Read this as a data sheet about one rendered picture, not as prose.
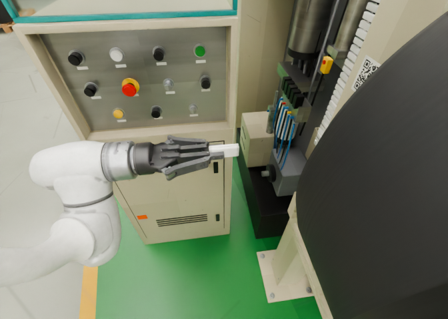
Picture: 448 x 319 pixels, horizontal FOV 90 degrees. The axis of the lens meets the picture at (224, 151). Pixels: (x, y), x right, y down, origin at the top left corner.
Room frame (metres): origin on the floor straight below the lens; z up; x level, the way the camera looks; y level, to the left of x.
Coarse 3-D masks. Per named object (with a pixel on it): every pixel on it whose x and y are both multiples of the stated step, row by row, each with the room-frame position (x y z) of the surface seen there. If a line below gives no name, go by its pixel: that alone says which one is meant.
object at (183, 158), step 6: (162, 156) 0.34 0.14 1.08; (168, 156) 0.34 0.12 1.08; (174, 156) 0.34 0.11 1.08; (180, 156) 0.35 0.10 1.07; (186, 156) 0.35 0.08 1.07; (192, 156) 0.35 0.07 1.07; (198, 156) 0.35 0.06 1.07; (204, 156) 0.35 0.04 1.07; (180, 162) 0.34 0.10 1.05; (210, 162) 0.36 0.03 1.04
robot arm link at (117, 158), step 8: (112, 144) 0.36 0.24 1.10; (120, 144) 0.36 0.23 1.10; (128, 144) 0.36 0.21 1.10; (104, 152) 0.33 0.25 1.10; (112, 152) 0.33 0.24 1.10; (120, 152) 0.33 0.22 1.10; (128, 152) 0.34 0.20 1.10; (104, 160) 0.31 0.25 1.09; (112, 160) 0.32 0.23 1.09; (120, 160) 0.32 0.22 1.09; (128, 160) 0.32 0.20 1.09; (104, 168) 0.30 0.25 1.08; (112, 168) 0.31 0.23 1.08; (120, 168) 0.31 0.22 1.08; (128, 168) 0.31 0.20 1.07; (112, 176) 0.30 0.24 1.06; (120, 176) 0.30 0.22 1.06; (128, 176) 0.31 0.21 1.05; (136, 176) 0.32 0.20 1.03
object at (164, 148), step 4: (200, 144) 0.39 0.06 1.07; (204, 144) 0.39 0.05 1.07; (208, 144) 0.38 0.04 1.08; (164, 148) 0.37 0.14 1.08; (168, 148) 0.37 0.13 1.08; (172, 148) 0.37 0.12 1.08; (176, 148) 0.37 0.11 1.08; (180, 148) 0.37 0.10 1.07; (184, 148) 0.38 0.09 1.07; (188, 148) 0.38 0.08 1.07; (192, 148) 0.38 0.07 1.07; (196, 148) 0.38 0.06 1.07; (200, 148) 0.38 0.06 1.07; (204, 148) 0.38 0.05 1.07; (208, 148) 0.38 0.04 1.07; (180, 152) 0.37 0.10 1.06; (184, 152) 0.37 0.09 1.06; (188, 152) 0.37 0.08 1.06; (192, 152) 0.37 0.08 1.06; (196, 152) 0.38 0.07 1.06
